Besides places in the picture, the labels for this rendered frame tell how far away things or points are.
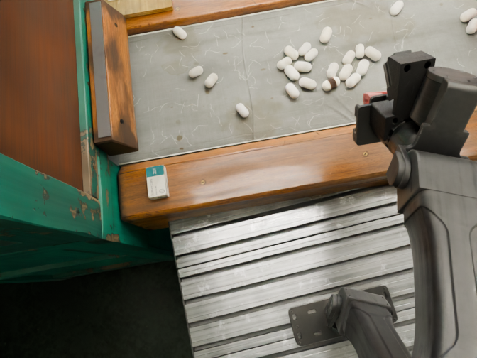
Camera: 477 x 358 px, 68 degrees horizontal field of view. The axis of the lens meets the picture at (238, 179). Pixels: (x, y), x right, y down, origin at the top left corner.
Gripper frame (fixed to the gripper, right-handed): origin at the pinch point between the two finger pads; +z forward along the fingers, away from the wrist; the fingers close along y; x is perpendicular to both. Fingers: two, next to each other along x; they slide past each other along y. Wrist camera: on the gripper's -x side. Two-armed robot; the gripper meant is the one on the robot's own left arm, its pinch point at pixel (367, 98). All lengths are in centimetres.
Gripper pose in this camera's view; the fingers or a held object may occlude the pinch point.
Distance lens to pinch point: 65.3
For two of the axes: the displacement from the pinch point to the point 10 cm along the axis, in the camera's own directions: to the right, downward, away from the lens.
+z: -0.9, -5.6, 8.2
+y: -9.8, 1.7, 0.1
